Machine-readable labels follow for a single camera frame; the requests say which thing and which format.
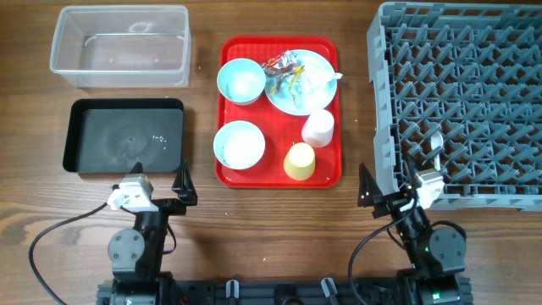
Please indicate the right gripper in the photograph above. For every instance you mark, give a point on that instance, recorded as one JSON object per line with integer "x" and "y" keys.
{"x": 390, "y": 202}

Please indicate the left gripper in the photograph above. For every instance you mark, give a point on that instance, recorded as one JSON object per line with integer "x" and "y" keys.
{"x": 165, "y": 203}

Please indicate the pink plastic cup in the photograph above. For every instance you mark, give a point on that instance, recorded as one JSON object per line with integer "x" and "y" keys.
{"x": 319, "y": 128}

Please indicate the yellow plastic cup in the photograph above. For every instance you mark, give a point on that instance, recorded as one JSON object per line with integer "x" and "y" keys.
{"x": 300, "y": 161}

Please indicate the mint green bowl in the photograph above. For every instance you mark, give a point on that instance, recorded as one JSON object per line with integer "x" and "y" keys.
{"x": 241, "y": 81}

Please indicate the yellow candy wrapper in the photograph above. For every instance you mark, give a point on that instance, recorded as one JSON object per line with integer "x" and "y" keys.
{"x": 289, "y": 77}

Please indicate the red silver snack wrapper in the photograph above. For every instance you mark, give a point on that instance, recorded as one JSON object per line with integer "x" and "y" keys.
{"x": 280, "y": 64}

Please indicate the white rice pile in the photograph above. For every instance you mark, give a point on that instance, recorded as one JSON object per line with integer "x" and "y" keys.
{"x": 242, "y": 150}

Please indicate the white tissue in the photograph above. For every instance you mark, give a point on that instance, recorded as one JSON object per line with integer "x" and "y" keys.
{"x": 314, "y": 78}

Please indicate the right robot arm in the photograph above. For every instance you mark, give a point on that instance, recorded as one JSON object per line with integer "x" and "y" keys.
{"x": 436, "y": 250}

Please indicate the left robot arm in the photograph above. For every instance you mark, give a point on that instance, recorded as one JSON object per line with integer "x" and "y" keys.
{"x": 137, "y": 253}

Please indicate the grey dishwasher rack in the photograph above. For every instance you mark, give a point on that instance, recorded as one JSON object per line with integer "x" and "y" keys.
{"x": 473, "y": 73}

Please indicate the black plastic tray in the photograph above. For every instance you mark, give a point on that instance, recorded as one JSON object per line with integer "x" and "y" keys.
{"x": 111, "y": 135}

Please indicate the light blue plate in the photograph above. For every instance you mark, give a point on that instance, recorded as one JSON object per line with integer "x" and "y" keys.
{"x": 306, "y": 103}

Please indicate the clear plastic bin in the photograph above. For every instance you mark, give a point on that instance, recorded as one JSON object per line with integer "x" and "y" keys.
{"x": 123, "y": 46}

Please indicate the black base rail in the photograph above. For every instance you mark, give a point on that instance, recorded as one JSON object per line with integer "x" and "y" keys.
{"x": 296, "y": 292}

